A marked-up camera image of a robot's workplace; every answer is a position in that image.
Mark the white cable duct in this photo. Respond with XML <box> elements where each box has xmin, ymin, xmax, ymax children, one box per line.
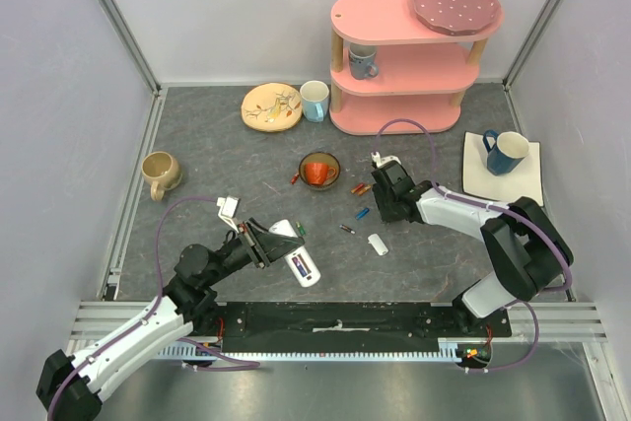
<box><xmin>157</xmin><ymin>336</ymin><xmax>494</xmax><ymax>363</ymax></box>

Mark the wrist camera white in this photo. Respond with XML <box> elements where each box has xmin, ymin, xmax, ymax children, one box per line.
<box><xmin>371</xmin><ymin>151</ymin><xmax>401</xmax><ymax>170</ymax></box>
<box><xmin>216</xmin><ymin>196</ymin><xmax>240</xmax><ymax>232</ymax></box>

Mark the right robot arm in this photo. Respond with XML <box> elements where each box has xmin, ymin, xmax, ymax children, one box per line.
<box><xmin>372</xmin><ymin>152</ymin><xmax>574</xmax><ymax>336</ymax></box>

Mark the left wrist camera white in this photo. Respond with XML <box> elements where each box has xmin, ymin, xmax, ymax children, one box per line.
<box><xmin>216</xmin><ymin>196</ymin><xmax>240</xmax><ymax>232</ymax></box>

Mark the white battery cover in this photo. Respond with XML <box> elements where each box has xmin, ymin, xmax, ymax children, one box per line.
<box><xmin>368</xmin><ymin>234</ymin><xmax>388</xmax><ymax>256</ymax></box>

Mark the beige mug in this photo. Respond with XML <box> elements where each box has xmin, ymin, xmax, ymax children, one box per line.
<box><xmin>141</xmin><ymin>151</ymin><xmax>182</xmax><ymax>202</ymax></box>

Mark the pink dotted plate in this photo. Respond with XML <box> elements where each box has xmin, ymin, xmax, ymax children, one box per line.
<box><xmin>412</xmin><ymin>0</ymin><xmax>502</xmax><ymax>36</ymax></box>

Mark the grey mug on shelf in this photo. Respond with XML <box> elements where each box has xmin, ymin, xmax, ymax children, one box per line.
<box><xmin>348</xmin><ymin>43</ymin><xmax>379</xmax><ymax>80</ymax></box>

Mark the white square plate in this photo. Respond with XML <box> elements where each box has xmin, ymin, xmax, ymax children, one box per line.
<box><xmin>462</xmin><ymin>131</ymin><xmax>544</xmax><ymax>206</ymax></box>

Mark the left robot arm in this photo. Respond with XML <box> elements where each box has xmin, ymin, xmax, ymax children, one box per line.
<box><xmin>35</xmin><ymin>220</ymin><xmax>305</xmax><ymax>420</ymax></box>

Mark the yellow floral plate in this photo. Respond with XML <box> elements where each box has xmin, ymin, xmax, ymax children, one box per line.
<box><xmin>241</xmin><ymin>83</ymin><xmax>303</xmax><ymax>132</ymax></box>

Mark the dark blue mug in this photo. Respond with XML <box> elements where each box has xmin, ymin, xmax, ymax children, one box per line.
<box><xmin>482</xmin><ymin>130</ymin><xmax>529</xmax><ymax>175</ymax></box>

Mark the orange cup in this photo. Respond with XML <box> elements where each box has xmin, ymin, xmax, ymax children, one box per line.
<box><xmin>304</xmin><ymin>162</ymin><xmax>338</xmax><ymax>186</ymax></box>

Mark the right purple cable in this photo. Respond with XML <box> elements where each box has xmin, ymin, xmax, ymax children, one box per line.
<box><xmin>373</xmin><ymin>118</ymin><xmax>576</xmax><ymax>374</ymax></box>

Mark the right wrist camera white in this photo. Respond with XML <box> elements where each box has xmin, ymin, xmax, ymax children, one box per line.
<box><xmin>371</xmin><ymin>151</ymin><xmax>401</xmax><ymax>170</ymax></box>

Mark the light blue mug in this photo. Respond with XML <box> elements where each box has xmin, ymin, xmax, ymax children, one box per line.
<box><xmin>300</xmin><ymin>80</ymin><xmax>329</xmax><ymax>122</ymax></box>

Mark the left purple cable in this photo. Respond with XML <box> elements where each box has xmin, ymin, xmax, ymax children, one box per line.
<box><xmin>46</xmin><ymin>195</ymin><xmax>261</xmax><ymax>417</ymax></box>

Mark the purple cable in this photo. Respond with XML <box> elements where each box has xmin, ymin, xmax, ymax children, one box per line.
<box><xmin>373</xmin><ymin>118</ymin><xmax>576</xmax><ymax>374</ymax></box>
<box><xmin>46</xmin><ymin>195</ymin><xmax>261</xmax><ymax>417</ymax></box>

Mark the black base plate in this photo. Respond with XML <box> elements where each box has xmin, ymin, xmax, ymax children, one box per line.
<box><xmin>193</xmin><ymin>302</ymin><xmax>512</xmax><ymax>350</ymax></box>

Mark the pink three-tier shelf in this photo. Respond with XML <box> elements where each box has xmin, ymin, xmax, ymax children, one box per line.
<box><xmin>329</xmin><ymin>0</ymin><xmax>504</xmax><ymax>135</ymax></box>

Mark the white remote control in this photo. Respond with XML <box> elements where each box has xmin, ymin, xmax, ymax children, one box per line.
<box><xmin>270</xmin><ymin>219</ymin><xmax>320</xmax><ymax>288</ymax></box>

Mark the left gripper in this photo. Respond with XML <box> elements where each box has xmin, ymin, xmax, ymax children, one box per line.
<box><xmin>206</xmin><ymin>217</ymin><xmax>305</xmax><ymax>285</ymax></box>

